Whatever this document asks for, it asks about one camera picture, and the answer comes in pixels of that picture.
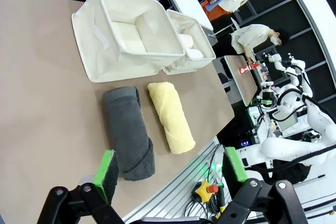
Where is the brown background table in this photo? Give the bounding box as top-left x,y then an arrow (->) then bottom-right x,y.
224,55 -> 259,107

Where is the white side table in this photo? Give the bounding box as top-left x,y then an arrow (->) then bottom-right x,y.
167,0 -> 214,31

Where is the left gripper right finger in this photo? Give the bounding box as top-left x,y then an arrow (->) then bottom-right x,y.
216,146 -> 308,224

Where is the dark grey towel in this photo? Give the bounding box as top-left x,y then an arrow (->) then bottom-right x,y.
101,86 -> 156,182

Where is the yellow towel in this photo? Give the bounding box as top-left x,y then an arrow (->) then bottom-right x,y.
146,81 -> 196,155

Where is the yellow emergency stop button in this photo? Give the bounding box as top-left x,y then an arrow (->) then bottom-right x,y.
193,180 -> 219,204

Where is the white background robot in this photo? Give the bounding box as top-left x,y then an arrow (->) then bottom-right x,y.
267,52 -> 314,96

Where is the pink towel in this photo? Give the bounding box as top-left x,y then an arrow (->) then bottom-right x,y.
179,34 -> 194,49

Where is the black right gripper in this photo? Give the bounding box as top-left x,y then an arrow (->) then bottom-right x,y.
259,90 -> 277,107

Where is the white power adapter green light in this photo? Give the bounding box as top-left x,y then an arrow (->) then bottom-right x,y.
209,159 -> 224,180

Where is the white towel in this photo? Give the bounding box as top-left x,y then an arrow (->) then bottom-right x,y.
185,47 -> 204,60

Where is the black power cable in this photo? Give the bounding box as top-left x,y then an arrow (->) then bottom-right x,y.
183,142 -> 224,219

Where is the cream fabric storage basket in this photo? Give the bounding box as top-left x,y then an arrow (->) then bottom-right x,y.
71,0 -> 186,83
162,9 -> 217,75

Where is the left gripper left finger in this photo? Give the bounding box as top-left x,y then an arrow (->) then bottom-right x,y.
36,150 -> 124,224

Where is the red package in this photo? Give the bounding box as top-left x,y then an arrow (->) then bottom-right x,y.
238,62 -> 260,75

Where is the masked person in beige shirt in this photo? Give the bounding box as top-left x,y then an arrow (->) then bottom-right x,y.
230,24 -> 289,61

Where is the small monitor screen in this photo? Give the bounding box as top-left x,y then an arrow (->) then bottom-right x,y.
272,110 -> 299,131

